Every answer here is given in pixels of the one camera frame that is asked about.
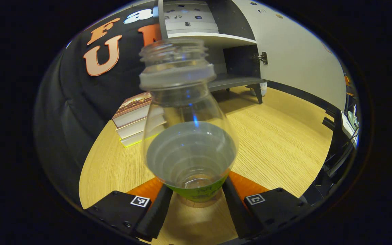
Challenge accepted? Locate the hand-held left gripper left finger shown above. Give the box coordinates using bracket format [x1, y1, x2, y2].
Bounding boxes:
[84, 177, 173, 242]

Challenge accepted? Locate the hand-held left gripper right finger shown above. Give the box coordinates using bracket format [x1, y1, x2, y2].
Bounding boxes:
[222, 171, 310, 239]

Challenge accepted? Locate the beige cabinet door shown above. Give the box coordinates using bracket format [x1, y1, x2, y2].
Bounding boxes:
[233, 0, 348, 111]

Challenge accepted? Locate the green label plastic bottle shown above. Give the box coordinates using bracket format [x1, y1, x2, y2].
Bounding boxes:
[139, 38, 239, 203]

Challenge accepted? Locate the black computer monitor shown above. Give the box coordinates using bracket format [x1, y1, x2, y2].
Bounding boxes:
[332, 108, 358, 186]

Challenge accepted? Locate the white book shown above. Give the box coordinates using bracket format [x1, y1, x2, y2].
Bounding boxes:
[115, 116, 166, 139]

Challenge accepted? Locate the brown cover book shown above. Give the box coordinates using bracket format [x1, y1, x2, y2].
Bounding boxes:
[112, 91, 156, 128]

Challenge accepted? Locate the black backdrop cloth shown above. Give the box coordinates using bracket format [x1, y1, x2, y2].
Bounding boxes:
[33, 7, 164, 208]

